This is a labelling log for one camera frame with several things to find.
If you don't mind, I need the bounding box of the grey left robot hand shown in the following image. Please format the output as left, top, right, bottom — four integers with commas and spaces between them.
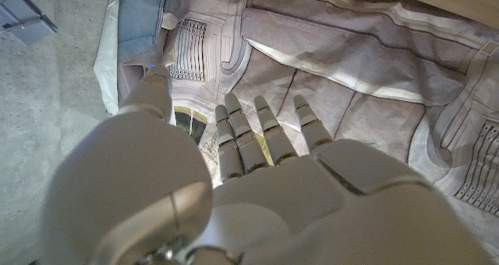
38, 64, 494, 265

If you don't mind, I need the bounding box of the printed sofa backdrop cloth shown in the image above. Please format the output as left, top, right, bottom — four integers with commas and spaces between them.
93, 0, 499, 258

